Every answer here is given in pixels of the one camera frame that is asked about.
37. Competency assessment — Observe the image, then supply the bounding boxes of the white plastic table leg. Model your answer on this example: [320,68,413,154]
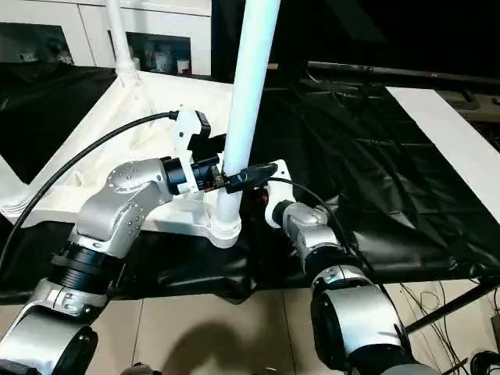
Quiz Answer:
[209,0,283,236]
[0,147,33,215]
[104,0,141,86]

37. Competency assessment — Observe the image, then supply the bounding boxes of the white plastic table top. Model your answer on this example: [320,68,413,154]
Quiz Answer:
[0,69,243,250]

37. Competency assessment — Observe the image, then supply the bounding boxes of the black work mat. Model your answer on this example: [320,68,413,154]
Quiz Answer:
[0,60,500,305]

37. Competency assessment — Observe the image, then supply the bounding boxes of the white cabinet with glass doors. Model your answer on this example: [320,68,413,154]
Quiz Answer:
[0,0,215,78]

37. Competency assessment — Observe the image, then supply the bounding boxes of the black case with yellow label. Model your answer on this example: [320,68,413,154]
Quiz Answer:
[210,0,313,79]

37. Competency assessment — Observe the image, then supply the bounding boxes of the black metal rod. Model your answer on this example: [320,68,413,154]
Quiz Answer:
[305,59,500,90]

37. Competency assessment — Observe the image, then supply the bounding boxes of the white flat board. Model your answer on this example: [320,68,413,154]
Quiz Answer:
[385,85,500,205]

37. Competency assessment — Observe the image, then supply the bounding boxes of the black metal table strut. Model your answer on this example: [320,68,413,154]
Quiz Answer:
[405,278,500,334]

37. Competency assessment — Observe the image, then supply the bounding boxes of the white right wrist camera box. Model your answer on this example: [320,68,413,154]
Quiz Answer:
[264,158,295,230]

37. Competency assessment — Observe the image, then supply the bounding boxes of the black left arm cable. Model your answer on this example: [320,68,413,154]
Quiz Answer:
[0,110,180,271]

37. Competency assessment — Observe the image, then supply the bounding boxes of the black cable coil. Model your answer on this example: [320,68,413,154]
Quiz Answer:
[470,350,500,375]

